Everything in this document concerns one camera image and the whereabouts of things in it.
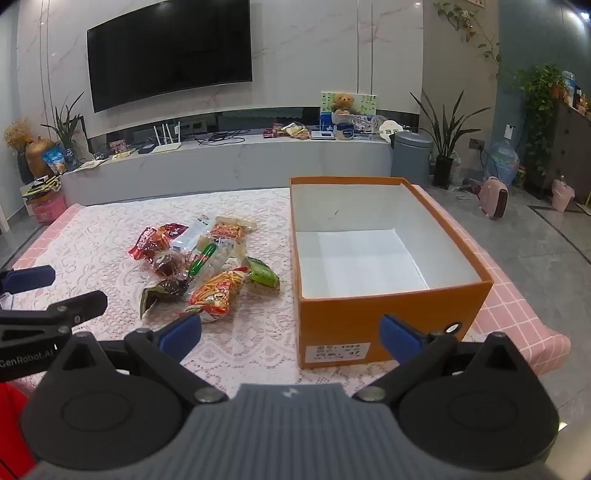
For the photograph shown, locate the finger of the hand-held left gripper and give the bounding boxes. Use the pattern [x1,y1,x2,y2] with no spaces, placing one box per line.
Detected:
[0,290,110,343]
[0,265,57,296]

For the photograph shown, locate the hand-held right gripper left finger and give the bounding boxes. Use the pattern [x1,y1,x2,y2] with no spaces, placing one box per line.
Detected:
[46,314,229,405]

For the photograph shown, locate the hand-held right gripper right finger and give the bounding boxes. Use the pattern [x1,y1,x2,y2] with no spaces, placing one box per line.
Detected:
[353,315,544,403]

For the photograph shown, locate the orange cardboard box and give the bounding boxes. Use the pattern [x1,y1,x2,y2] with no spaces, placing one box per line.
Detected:
[289,176,495,370]

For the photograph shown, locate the red clear braised meat packet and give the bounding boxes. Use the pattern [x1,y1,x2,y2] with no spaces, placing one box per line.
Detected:
[128,223,192,280]

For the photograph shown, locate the white blue snack ball packet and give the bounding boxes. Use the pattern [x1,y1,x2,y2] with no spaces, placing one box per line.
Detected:
[173,215,218,252]

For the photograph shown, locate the dark snack packet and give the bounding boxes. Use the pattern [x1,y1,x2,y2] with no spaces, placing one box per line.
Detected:
[139,278,190,320]

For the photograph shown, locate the white lace tablecloth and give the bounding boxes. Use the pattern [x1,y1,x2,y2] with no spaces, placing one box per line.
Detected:
[8,187,403,393]

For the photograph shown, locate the orange red noodle snack packet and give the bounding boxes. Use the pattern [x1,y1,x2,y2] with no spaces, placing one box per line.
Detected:
[187,267,251,324]

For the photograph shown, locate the pink box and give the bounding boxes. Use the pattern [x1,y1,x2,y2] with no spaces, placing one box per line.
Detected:
[31,191,68,225]

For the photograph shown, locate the green white sausage packet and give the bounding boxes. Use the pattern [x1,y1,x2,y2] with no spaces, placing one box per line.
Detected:
[187,237,247,281]

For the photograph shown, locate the yellow black packets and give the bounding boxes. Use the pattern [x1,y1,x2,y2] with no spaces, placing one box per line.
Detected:
[22,175,62,200]

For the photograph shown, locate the green snack packet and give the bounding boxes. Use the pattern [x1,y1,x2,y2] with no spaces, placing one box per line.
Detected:
[242,256,281,294]

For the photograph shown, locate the gold vase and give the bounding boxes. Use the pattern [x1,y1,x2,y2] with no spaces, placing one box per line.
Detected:
[24,137,57,179]

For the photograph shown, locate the blue snack bag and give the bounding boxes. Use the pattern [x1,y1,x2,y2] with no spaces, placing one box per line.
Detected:
[42,144,68,174]

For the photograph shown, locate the white papers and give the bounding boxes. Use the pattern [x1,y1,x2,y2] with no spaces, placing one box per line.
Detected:
[69,159,110,173]

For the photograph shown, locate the dried yellow flowers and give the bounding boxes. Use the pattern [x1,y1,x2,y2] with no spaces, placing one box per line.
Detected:
[4,119,34,151]

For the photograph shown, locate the green plant in glass vase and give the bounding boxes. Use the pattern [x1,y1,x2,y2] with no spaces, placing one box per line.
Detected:
[41,91,86,163]

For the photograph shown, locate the pink heater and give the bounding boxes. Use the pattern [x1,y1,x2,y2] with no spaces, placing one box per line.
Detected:
[478,176,509,220]

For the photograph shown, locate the grey trash bin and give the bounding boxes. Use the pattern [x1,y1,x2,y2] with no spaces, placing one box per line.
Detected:
[390,130,434,186]

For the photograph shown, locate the grey television console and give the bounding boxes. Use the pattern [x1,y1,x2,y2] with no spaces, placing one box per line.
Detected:
[60,134,394,206]

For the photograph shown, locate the white router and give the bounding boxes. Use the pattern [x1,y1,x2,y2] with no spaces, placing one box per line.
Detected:
[152,121,184,153]

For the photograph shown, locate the long-leaf plant in black pot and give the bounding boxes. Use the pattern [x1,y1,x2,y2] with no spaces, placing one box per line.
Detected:
[410,89,491,190]

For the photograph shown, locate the blue water jug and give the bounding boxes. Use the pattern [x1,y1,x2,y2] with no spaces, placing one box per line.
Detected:
[486,138,520,186]

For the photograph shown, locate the pink bag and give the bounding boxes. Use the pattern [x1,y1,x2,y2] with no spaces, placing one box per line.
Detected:
[551,178,576,213]

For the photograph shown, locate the pile of snack packets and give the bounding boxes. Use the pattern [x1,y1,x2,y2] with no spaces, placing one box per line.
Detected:
[263,122,311,140]

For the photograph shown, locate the green white picture card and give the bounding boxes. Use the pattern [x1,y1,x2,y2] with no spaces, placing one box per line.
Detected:
[320,91,378,121]

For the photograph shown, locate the brown teddy bear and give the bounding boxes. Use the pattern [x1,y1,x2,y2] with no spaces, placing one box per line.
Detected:
[329,92,354,116]

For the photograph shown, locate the grey cabinet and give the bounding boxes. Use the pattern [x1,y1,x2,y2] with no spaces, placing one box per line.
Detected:
[544,99,591,205]

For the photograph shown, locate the black television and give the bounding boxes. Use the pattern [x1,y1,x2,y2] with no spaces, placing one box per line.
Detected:
[87,0,254,114]

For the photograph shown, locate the leafy green potted plant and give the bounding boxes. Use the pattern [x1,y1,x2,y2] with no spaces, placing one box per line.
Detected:
[512,65,570,185]

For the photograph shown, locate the bottles on cabinet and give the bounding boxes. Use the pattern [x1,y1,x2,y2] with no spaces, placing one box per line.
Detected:
[560,70,591,112]

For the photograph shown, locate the hanging vine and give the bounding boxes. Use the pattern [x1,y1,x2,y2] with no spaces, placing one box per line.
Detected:
[434,0,502,77]

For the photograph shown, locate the black cables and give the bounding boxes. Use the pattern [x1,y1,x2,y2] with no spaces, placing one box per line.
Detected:
[194,129,250,145]

